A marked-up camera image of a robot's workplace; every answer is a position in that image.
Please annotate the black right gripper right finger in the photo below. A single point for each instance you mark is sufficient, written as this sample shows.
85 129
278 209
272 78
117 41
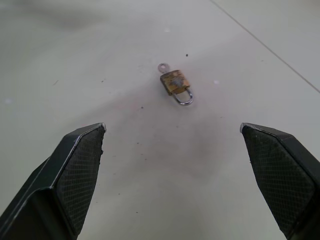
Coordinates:
280 175

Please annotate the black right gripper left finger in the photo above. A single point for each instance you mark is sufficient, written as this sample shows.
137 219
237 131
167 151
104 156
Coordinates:
62 180

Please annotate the silver key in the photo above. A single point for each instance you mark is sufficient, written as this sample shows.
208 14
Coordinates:
163 67

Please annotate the small brass padlock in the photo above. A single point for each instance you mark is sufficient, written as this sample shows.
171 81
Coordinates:
176 83

